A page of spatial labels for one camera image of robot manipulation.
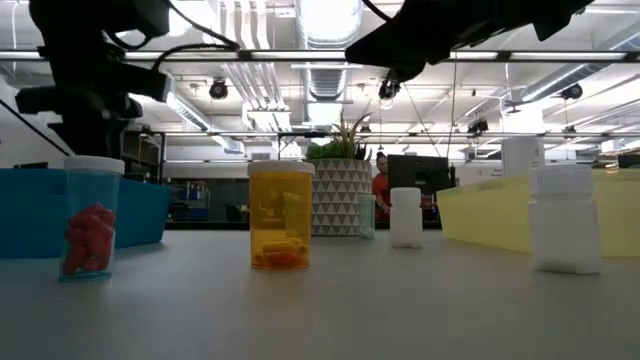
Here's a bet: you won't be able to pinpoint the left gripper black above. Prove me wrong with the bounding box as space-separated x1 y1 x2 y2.
13 59 174 160

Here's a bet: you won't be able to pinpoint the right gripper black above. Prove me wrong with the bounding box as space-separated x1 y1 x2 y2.
344 0 596 84

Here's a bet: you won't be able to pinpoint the small green pill vial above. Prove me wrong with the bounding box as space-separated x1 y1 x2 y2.
356 193 377 241

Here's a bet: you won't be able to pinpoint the blue plastic bin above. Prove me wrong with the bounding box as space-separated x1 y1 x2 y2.
0 168 174 260

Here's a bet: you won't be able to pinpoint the yellow plastic bin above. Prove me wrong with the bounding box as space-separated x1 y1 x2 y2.
436 168 640 259

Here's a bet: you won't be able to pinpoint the dark background shelf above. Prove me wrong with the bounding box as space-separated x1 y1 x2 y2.
121 129 167 184

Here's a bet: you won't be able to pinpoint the green succulent plant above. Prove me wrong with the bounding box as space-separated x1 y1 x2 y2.
304 112 374 162

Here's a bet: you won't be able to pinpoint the black computer monitor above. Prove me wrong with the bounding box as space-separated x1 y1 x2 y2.
387 153 457 197

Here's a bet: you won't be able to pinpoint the person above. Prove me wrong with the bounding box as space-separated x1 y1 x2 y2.
371 151 394 224

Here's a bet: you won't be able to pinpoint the blue storage crates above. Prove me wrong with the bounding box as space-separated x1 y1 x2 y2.
169 182 211 222

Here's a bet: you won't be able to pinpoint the white triangle-patterned plant pot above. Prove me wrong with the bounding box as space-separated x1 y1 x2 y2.
310 158 374 237

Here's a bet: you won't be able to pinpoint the white round pillar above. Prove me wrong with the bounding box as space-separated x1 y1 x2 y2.
501 104 546 177

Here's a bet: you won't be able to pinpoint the large white plastic bottle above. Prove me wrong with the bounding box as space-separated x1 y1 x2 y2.
528 163 603 275

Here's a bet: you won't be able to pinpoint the grey table mat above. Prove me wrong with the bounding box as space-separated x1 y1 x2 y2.
0 228 640 360

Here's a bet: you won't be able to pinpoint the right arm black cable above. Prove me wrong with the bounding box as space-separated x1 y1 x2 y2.
360 0 391 22

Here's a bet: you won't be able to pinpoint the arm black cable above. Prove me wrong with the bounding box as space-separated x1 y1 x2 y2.
149 0 242 71
360 0 391 22

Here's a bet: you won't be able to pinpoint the silver ventilation duct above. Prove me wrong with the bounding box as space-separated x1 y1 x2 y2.
294 0 364 126

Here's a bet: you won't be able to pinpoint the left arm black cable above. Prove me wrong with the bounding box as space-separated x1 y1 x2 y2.
149 0 242 71

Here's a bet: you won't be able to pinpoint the thin black frame rail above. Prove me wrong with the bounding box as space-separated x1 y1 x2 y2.
139 130 640 139

